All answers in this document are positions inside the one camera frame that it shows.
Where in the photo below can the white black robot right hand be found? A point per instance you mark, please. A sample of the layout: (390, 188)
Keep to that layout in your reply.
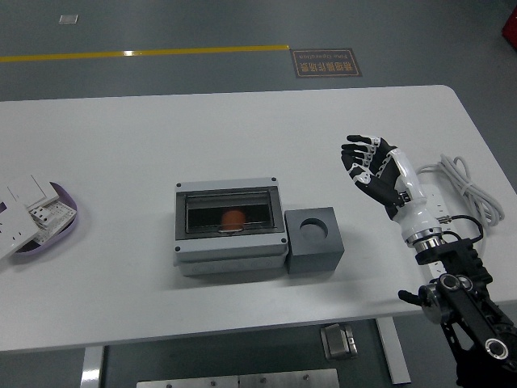
(412, 194)

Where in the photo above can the orange cylinder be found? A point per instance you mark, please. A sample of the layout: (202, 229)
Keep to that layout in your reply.
(233, 218)

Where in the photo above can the grey electrical box with flap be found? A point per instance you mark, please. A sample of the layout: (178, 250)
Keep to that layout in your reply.
(226, 246)

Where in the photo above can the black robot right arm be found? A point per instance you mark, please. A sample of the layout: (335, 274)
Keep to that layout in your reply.
(464, 258)

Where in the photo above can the grey cube with round hole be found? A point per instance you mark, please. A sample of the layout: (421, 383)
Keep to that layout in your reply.
(313, 258)

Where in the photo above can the brown floor sign sticker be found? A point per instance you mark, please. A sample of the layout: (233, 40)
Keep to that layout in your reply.
(327, 62)

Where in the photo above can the metal floor hatch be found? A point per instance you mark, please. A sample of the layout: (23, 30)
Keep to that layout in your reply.
(339, 341)

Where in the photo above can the red object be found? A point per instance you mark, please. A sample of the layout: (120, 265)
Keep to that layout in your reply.
(509, 24)

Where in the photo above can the yellow floor tape line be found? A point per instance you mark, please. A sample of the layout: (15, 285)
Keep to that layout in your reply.
(161, 52)

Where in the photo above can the white gridded panel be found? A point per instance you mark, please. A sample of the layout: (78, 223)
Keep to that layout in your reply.
(60, 214)

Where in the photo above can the purple tray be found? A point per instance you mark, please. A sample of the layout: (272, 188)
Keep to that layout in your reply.
(48, 248)

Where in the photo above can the small white socket module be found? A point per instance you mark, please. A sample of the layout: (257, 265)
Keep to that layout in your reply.
(40, 214)

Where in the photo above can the small silver floor plate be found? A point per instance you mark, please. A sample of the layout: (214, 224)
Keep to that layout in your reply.
(68, 19)

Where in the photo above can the large white socket panel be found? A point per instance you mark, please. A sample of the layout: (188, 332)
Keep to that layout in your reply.
(14, 230)

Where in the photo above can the steel base plate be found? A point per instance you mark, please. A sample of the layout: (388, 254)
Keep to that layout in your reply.
(186, 382)
(288, 379)

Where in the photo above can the white switch panel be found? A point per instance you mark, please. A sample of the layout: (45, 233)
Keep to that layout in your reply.
(30, 190)

